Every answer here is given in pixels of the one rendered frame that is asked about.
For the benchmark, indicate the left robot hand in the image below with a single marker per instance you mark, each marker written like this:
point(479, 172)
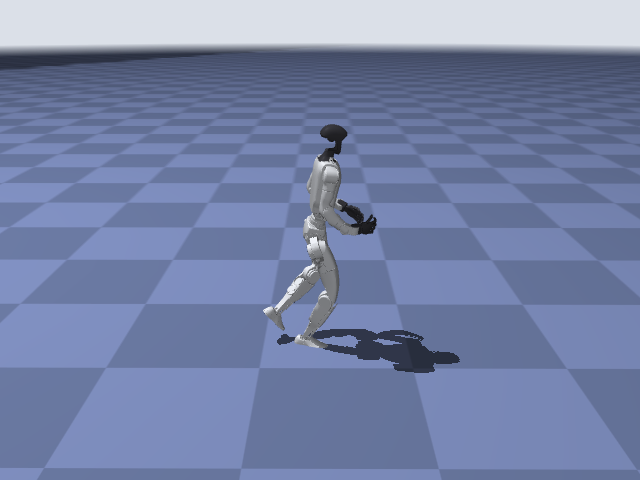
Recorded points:
point(352, 211)

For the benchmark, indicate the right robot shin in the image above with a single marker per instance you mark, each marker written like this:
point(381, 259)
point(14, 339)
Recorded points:
point(319, 315)

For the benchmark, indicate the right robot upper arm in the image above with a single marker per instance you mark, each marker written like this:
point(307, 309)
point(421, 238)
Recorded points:
point(330, 180)

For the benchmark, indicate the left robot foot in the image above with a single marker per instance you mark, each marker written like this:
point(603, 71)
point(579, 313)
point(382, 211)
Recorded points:
point(270, 312)

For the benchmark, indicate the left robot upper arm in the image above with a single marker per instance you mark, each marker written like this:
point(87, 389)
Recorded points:
point(309, 182)

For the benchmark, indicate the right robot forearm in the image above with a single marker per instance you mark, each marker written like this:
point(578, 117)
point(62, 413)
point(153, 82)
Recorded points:
point(334, 220)

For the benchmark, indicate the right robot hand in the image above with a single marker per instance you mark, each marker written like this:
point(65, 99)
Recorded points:
point(366, 227)

